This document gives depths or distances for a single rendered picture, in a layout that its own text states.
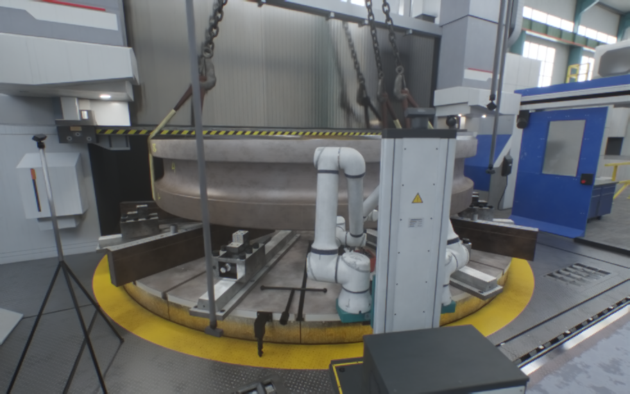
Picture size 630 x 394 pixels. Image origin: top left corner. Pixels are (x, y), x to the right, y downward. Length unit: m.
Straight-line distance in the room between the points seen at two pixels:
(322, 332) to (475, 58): 5.66
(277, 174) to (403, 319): 1.87
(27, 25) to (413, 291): 4.04
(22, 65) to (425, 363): 3.69
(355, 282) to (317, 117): 4.81
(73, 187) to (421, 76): 7.04
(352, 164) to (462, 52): 5.25
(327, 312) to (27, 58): 3.35
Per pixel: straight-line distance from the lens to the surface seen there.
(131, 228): 4.56
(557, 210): 7.15
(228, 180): 3.24
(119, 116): 4.52
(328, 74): 6.31
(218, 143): 3.10
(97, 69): 3.60
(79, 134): 5.34
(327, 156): 1.59
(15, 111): 4.72
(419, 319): 1.73
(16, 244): 6.00
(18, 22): 4.22
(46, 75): 3.65
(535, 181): 7.26
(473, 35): 6.82
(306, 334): 2.77
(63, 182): 5.25
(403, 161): 1.40
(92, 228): 5.73
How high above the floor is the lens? 1.74
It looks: 11 degrees down
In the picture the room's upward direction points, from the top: straight up
